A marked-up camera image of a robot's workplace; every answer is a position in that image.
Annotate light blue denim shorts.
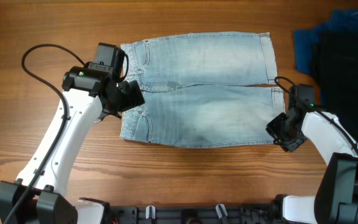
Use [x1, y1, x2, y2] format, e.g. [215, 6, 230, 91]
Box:
[120, 32, 285, 149]

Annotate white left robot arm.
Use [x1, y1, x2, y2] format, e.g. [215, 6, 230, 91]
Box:
[0, 43, 145, 223]

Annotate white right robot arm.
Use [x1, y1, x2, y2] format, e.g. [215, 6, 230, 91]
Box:
[266, 85, 358, 223]

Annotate dark blue clothes pile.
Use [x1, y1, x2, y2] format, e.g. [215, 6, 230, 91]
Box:
[293, 9, 358, 143]

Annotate black aluminium mounting rail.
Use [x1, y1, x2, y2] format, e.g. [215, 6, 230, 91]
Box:
[79, 197, 291, 224]

